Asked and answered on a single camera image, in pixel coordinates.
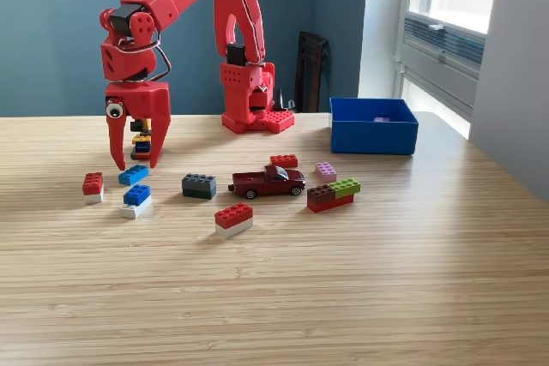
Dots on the single blue brick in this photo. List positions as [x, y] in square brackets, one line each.
[134, 175]

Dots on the pink purple brick stack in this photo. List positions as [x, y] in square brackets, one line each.
[381, 119]

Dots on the blue plastic bin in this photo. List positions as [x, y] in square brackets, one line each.
[373, 139]

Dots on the yellow toy digger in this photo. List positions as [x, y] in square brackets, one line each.
[141, 143]

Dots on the small red white brick stack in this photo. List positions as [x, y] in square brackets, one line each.
[92, 184]

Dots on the blue white brick stack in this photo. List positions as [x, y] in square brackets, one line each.
[137, 195]

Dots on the grey brick stack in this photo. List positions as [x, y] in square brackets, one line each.
[198, 186]

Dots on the long red white brick stack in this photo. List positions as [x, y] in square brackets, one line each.
[233, 218]

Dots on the dark red toy pickup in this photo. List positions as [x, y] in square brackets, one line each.
[266, 185]

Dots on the black table clamp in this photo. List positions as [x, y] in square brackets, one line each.
[279, 100]

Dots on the flat red brick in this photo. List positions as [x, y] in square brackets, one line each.
[284, 160]

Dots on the dark folded chair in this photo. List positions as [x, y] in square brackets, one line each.
[311, 66]

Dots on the brown green red brick stack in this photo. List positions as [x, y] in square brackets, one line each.
[330, 201]

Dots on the grey slatted window vent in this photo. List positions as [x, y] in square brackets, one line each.
[450, 42]

